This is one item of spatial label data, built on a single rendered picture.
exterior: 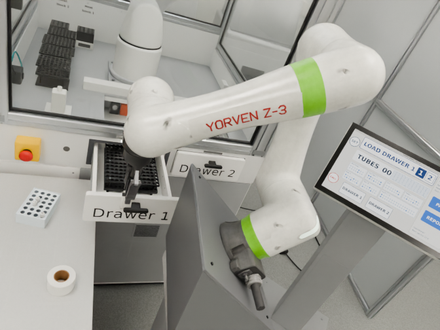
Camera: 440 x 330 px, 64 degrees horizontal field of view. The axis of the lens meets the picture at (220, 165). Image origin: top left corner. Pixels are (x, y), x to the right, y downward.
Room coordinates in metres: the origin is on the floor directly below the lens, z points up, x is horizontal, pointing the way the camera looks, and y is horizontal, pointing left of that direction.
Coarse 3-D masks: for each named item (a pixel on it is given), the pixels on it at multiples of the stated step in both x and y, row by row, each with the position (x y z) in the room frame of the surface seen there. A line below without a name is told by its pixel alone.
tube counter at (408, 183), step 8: (384, 168) 1.26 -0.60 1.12; (392, 168) 1.26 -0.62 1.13; (384, 176) 1.24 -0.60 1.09; (392, 176) 1.24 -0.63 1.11; (400, 176) 1.24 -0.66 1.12; (400, 184) 1.22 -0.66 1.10; (408, 184) 1.22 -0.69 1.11; (416, 184) 1.23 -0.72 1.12; (416, 192) 1.20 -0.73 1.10; (424, 192) 1.21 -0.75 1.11
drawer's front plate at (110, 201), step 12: (96, 192) 0.74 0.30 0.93; (108, 192) 0.76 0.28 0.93; (84, 204) 0.72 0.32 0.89; (96, 204) 0.73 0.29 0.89; (108, 204) 0.75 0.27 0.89; (144, 204) 0.80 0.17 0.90; (156, 204) 0.82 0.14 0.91; (168, 204) 0.83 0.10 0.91; (84, 216) 0.72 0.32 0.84; (108, 216) 0.75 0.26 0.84; (144, 216) 0.80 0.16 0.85; (156, 216) 0.82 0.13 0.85; (168, 216) 0.84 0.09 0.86
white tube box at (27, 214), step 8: (32, 192) 0.77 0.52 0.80; (40, 192) 0.78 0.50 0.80; (48, 192) 0.79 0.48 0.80; (56, 192) 0.80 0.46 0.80; (32, 200) 0.75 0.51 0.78; (40, 200) 0.75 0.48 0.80; (48, 200) 0.76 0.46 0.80; (56, 200) 0.77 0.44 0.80; (24, 208) 0.71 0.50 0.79; (32, 208) 0.71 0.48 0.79; (40, 208) 0.72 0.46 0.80; (48, 208) 0.74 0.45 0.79; (16, 216) 0.67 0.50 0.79; (24, 216) 0.67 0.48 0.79; (32, 216) 0.68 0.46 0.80; (48, 216) 0.71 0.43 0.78; (32, 224) 0.68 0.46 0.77; (40, 224) 0.68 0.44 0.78
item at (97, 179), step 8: (96, 144) 1.00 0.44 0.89; (104, 144) 1.06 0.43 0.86; (112, 144) 1.07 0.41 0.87; (96, 152) 0.96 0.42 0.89; (96, 160) 0.92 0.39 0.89; (160, 160) 1.07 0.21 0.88; (96, 168) 0.88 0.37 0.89; (160, 168) 1.04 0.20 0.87; (96, 176) 0.84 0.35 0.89; (160, 176) 1.02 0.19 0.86; (96, 184) 0.87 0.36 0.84; (160, 184) 0.99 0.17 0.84; (168, 184) 0.94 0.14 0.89; (120, 192) 0.88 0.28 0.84; (160, 192) 0.95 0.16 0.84; (168, 192) 0.90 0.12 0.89
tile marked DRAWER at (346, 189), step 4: (344, 184) 1.20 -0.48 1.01; (348, 184) 1.21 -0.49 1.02; (340, 188) 1.19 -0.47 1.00; (344, 188) 1.19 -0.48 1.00; (348, 188) 1.19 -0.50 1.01; (352, 188) 1.20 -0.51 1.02; (356, 188) 1.20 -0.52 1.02; (340, 192) 1.18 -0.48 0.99; (344, 192) 1.18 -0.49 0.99; (348, 192) 1.18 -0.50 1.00; (352, 192) 1.18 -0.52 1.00; (356, 192) 1.19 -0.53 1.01; (360, 192) 1.19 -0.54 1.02; (364, 192) 1.19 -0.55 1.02; (348, 196) 1.17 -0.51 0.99; (352, 196) 1.17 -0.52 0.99; (356, 196) 1.18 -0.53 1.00; (360, 196) 1.18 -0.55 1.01; (364, 196) 1.18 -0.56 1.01; (356, 200) 1.16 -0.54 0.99; (360, 200) 1.17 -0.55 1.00
